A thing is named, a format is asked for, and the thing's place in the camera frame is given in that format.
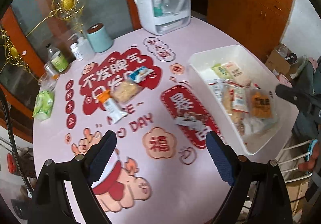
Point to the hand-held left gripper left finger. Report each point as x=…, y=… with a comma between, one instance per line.
x=102, y=158

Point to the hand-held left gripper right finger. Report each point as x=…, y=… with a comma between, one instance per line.
x=220, y=161

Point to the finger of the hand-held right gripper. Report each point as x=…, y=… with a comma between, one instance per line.
x=288, y=91

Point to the heap of assorted snack packets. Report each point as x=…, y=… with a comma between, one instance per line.
x=240, y=103

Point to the dark snack packet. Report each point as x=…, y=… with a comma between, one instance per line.
x=188, y=121

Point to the orange and white snack packet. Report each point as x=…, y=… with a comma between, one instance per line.
x=110, y=107

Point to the puffed rice clear packet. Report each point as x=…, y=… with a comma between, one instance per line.
x=125, y=91

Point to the white plastic bin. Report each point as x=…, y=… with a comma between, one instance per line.
x=200, y=63

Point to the blue and white snack packet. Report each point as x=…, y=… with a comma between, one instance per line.
x=140, y=73

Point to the person's right hand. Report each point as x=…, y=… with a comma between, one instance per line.
x=312, y=161

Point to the cardboard box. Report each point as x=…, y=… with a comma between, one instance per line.
x=278, y=60

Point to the white metal chair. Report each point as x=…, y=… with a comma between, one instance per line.
x=297, y=161

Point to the green tissue pack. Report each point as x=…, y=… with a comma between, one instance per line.
x=44, y=104

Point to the red plastic object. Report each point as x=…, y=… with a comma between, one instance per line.
x=11, y=163

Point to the clear glass cup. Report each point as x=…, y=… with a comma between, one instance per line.
x=46, y=81

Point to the wooden cabinet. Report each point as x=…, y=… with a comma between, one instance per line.
x=250, y=0

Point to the small glass jar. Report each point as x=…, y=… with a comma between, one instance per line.
x=50, y=69

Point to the glass bottle with green label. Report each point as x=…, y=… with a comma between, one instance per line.
x=56, y=59

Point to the white pill bottle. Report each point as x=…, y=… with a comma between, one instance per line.
x=76, y=51

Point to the teal canister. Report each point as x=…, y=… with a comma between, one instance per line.
x=99, y=38

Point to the gold door ornament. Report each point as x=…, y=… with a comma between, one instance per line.
x=11, y=51
x=66, y=2

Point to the small clear bottle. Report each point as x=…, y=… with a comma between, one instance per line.
x=166, y=3

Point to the white desktop organizer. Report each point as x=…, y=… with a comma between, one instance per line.
x=163, y=5

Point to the teal and white bottle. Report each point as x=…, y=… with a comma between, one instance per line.
x=157, y=4

